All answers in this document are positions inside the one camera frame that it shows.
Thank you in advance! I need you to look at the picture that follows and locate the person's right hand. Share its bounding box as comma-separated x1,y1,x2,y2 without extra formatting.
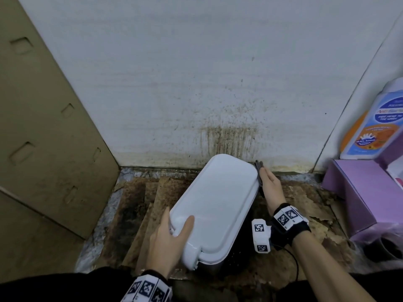
259,168,287,216

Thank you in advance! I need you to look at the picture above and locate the person's left hand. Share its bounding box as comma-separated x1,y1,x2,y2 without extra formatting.
146,206,195,279

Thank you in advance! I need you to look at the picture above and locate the white lidded trash bin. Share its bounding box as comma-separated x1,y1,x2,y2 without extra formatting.
168,154,260,271

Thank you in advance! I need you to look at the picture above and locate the person's right forearm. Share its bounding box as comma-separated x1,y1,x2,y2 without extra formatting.
291,232,377,302

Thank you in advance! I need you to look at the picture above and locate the person's black clothing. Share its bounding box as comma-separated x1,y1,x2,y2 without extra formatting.
0,266,403,302

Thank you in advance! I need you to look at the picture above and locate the stained brown cardboard sheet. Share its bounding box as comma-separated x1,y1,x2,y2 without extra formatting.
94,171,363,290

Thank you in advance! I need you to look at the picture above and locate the purple cardboard display box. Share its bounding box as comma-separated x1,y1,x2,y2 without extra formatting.
322,135,403,242

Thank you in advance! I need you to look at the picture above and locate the white bottle blue orange label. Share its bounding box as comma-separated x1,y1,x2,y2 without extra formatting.
339,77,403,160

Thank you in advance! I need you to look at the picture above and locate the dark drink cup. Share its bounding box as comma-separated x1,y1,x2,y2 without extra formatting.
365,235,403,262

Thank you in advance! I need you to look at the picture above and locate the brown cardboard panel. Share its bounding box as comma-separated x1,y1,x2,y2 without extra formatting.
0,0,121,284

